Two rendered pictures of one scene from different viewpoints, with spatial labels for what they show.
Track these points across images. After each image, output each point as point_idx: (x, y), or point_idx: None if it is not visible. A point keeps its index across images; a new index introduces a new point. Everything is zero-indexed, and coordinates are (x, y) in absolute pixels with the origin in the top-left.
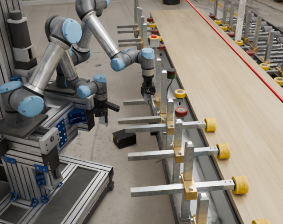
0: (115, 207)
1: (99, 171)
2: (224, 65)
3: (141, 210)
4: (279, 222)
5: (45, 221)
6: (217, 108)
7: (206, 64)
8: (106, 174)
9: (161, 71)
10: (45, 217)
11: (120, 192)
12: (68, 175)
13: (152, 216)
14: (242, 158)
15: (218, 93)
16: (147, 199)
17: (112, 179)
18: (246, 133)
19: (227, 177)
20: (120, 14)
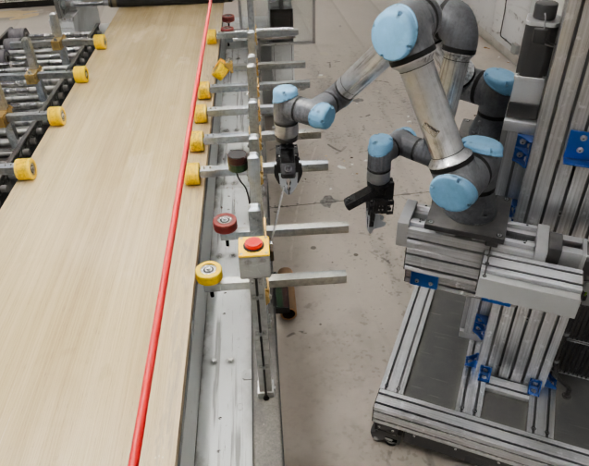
0: (360, 394)
1: (400, 392)
2: (4, 400)
3: (311, 386)
4: (180, 104)
5: (460, 306)
6: (153, 223)
7: (58, 414)
8: (383, 384)
9: (258, 154)
10: (462, 312)
11: (356, 428)
12: (463, 384)
13: (290, 374)
14: (173, 148)
15: (120, 265)
16: (299, 409)
17: (378, 465)
18: (141, 177)
19: (204, 131)
20: None
